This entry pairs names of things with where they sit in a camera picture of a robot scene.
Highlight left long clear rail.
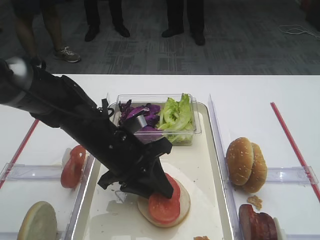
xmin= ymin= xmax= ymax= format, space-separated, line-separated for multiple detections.
xmin=57 ymin=154 xmax=101 ymax=240

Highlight meat crumb on tray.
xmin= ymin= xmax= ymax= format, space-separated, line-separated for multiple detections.
xmin=193 ymin=236 xmax=210 ymax=240

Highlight clear bun top holder rail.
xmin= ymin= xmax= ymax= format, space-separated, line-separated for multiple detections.
xmin=265 ymin=166 xmax=319 ymax=185

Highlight front meat patty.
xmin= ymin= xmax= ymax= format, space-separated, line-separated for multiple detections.
xmin=238 ymin=204 xmax=257 ymax=240

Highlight right red strip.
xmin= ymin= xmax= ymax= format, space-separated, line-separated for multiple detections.
xmin=270 ymin=102 xmax=320 ymax=201

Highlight clear plastic salad container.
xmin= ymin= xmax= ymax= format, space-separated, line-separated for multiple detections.
xmin=112 ymin=93 xmax=202 ymax=146

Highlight white floor cable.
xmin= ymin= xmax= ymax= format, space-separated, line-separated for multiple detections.
xmin=278 ymin=24 xmax=320 ymax=40

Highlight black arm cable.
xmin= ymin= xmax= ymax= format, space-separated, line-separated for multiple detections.
xmin=24 ymin=89 xmax=115 ymax=121

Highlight clear tomato holder rail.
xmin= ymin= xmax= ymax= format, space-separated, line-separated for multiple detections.
xmin=0 ymin=163 xmax=63 ymax=181

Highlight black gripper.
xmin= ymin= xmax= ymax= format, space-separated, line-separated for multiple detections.
xmin=74 ymin=109 xmax=175 ymax=200

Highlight person in black shoes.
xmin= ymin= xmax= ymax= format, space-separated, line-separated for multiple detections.
xmin=83 ymin=0 xmax=131 ymax=43

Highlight person in sneakers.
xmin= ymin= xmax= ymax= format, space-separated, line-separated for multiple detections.
xmin=12 ymin=0 xmax=82 ymax=64

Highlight green lettuce leaves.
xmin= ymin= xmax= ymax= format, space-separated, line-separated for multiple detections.
xmin=156 ymin=93 xmax=195 ymax=146

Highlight person in dark trousers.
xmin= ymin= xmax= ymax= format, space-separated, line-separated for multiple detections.
xmin=161 ymin=0 xmax=206 ymax=46

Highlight left red strip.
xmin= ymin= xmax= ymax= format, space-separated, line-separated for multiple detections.
xmin=0 ymin=119 xmax=39 ymax=188

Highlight front sesame bun top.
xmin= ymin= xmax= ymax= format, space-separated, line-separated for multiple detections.
xmin=226 ymin=137 xmax=254 ymax=186

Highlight right long clear rail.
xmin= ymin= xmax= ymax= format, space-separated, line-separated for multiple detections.
xmin=208 ymin=94 xmax=243 ymax=240

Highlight rear sesame bun top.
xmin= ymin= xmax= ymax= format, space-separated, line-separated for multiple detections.
xmin=242 ymin=142 xmax=268 ymax=193

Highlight rear meat patties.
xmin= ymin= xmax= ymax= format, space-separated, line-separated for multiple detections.
xmin=254 ymin=212 xmax=278 ymax=240

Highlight upright bun bottom slice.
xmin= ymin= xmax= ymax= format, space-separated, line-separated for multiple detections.
xmin=17 ymin=201 xmax=58 ymax=240

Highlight white rectangular tray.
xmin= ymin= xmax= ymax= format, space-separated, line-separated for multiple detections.
xmin=70 ymin=103 xmax=234 ymax=240

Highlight red strip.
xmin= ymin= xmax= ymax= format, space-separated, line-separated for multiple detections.
xmin=0 ymin=119 xmax=39 ymax=188
xmin=270 ymin=102 xmax=320 ymax=201

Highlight meat crumb on table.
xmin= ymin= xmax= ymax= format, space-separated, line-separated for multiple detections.
xmin=246 ymin=195 xmax=263 ymax=211

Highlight sesame bun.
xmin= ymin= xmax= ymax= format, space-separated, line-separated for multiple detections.
xmin=242 ymin=142 xmax=268 ymax=193
xmin=226 ymin=137 xmax=254 ymax=186

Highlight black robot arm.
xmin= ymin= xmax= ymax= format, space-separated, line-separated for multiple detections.
xmin=0 ymin=57 xmax=174 ymax=198

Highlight bun bottom on tray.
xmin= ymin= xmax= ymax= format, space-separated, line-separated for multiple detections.
xmin=137 ymin=177 xmax=191 ymax=228

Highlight long clear rail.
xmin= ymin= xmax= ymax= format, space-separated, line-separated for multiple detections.
xmin=57 ymin=154 xmax=101 ymax=240
xmin=208 ymin=94 xmax=243 ymax=240

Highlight purple cabbage leaves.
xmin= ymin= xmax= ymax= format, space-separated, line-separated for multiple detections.
xmin=118 ymin=99 xmax=161 ymax=132

